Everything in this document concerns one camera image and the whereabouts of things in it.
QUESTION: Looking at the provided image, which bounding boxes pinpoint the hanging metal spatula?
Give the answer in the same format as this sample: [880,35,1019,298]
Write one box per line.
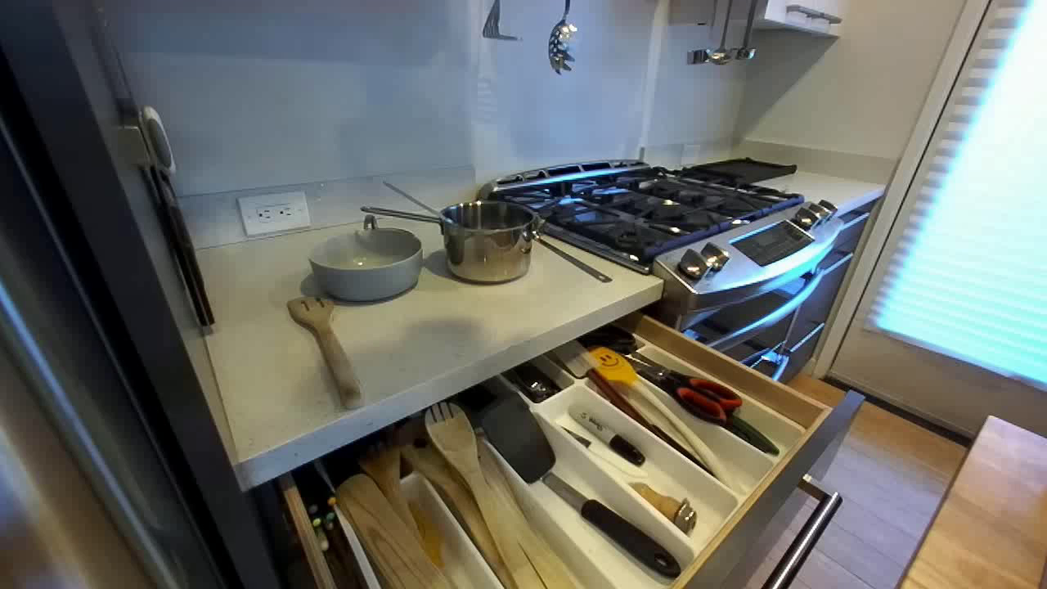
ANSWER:
[482,0,525,45]

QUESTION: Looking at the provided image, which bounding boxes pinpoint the black flat hanging board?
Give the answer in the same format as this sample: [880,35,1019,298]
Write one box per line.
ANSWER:
[144,159,219,336]

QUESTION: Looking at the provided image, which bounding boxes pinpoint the long thin metal utensil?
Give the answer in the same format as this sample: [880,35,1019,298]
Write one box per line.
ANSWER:
[537,231,614,287]

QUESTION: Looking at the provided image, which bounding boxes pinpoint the white fridge hook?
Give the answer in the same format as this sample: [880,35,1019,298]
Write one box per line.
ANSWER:
[116,103,180,176]

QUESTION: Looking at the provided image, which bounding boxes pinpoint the wooden table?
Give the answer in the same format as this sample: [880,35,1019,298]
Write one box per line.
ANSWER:
[898,413,1047,589]

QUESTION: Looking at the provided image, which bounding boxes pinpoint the white window blind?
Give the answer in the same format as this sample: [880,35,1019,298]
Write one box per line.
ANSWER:
[865,0,1047,393]

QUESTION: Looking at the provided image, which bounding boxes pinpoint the small black white peeler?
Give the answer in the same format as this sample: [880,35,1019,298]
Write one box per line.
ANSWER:
[566,407,651,471]

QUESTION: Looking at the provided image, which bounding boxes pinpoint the black spatula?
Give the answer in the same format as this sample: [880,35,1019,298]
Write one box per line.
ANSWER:
[475,389,686,582]

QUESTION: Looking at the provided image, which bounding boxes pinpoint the open wooden drawer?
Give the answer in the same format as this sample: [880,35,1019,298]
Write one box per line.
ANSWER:
[275,311,868,589]

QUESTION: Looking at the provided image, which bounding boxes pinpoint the white wall outlet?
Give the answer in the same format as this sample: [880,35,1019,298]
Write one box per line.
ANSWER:
[235,191,313,239]

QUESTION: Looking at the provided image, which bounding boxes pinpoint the dark steel refrigerator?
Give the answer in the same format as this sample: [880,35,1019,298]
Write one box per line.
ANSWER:
[0,0,283,589]

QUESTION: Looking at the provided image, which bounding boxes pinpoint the brown handled utensil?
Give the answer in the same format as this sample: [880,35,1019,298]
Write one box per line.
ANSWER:
[581,368,716,480]

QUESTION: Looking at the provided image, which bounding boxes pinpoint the stainless steel gas stove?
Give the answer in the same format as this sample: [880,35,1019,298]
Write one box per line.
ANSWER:
[475,157,887,387]

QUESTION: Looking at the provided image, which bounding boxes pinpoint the small wooden brush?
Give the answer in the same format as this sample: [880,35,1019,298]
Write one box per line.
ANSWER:
[627,480,704,536]

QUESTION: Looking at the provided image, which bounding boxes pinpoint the wooden fork spatula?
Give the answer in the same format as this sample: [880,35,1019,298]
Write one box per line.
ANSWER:
[422,399,551,589]

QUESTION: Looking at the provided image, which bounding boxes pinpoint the stainless steel saucepan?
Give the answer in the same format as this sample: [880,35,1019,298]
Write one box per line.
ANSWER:
[361,197,545,287]

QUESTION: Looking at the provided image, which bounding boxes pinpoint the wooden spoon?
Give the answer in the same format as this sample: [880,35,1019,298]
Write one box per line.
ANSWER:
[329,471,451,589]
[286,295,368,413]

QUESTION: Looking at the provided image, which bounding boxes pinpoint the white drawer organizer tray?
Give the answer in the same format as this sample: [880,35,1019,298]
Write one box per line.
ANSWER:
[478,336,812,589]

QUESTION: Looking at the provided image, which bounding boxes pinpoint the white upper cabinet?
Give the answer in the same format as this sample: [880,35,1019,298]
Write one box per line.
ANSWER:
[666,0,852,44]

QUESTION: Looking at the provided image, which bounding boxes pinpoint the grey blue pan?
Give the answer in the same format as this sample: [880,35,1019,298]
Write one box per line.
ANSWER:
[307,213,427,309]

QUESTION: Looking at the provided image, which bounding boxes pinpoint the yellow head white handle spatula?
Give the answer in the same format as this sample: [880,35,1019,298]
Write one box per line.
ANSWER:
[581,343,731,479]

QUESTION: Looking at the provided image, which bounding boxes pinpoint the hanging metal ladles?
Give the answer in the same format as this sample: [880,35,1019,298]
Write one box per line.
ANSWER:
[685,0,762,70]

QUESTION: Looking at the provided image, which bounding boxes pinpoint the wooden flat spatula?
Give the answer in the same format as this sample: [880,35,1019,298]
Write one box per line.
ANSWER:
[356,439,451,571]

